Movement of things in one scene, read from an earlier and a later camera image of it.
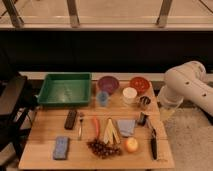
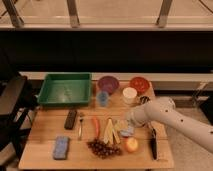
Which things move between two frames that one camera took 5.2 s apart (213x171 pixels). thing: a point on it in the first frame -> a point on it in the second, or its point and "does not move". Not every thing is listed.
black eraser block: (70, 119) does not move
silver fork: (80, 133) does not move
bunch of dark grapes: (104, 150) does not move
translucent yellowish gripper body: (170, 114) -> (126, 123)
